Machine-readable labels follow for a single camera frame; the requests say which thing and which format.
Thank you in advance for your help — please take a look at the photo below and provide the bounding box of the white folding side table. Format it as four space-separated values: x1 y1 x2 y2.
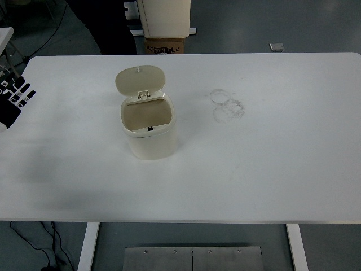
0 27 15 56

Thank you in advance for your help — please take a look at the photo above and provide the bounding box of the white table leg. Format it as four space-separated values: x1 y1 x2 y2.
285 224 310 271
76 222 100 271

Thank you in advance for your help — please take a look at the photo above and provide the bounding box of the thin black floor cable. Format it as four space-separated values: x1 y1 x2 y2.
10 221 56 271
41 221 74 271

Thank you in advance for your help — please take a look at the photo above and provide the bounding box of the brown printed cardboard box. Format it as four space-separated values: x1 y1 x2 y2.
143 37 186 55

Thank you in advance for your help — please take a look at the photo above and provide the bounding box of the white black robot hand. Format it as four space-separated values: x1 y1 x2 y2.
0 72 37 130

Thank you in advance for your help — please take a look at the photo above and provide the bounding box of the long black hanging cable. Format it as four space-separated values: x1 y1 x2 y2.
22 0 69 64

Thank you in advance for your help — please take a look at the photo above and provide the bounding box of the large cream plastic bin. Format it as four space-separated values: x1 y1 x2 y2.
137 0 191 39

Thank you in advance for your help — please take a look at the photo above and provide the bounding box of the grey metal plate with screws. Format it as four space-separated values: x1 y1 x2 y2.
124 246 265 271

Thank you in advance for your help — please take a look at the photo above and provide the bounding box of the cream lidded trash bin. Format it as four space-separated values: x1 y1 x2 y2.
115 65 178 161

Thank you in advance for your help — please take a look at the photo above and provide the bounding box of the white metal base bar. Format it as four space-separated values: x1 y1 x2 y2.
128 27 197 37

